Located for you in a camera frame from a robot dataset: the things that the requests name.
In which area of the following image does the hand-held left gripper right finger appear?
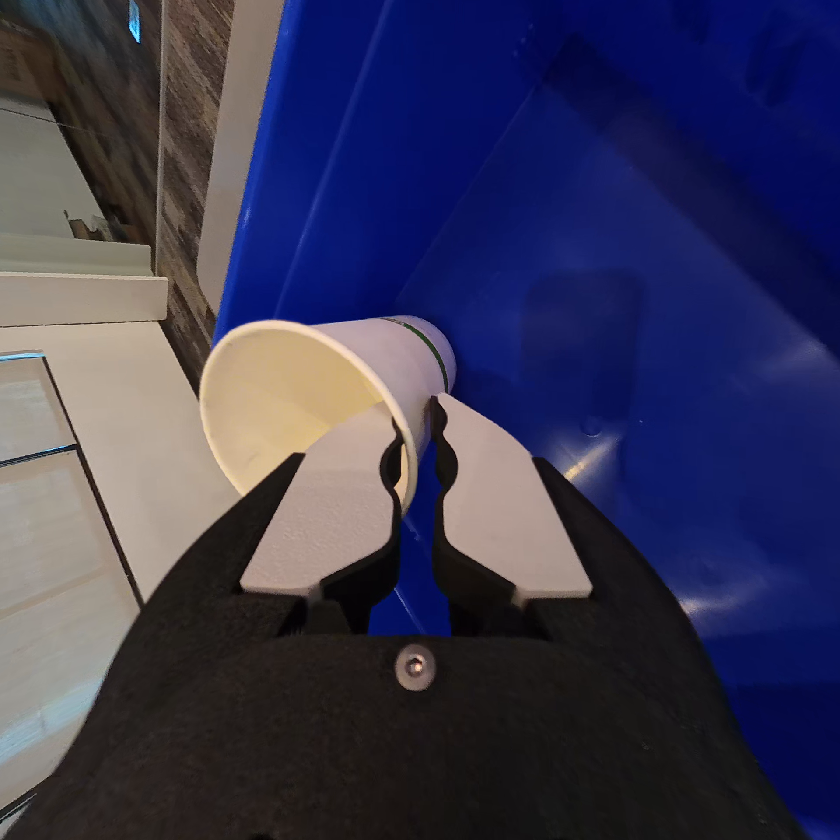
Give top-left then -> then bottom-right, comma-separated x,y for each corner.
428,392 -> 594,637

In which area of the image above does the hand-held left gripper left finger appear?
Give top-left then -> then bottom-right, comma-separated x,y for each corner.
238,408 -> 404,636

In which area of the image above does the white paper cup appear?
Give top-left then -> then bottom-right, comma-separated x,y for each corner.
199,315 -> 458,519

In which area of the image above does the blue plastic bin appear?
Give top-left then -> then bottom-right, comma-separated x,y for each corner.
211,0 -> 840,840

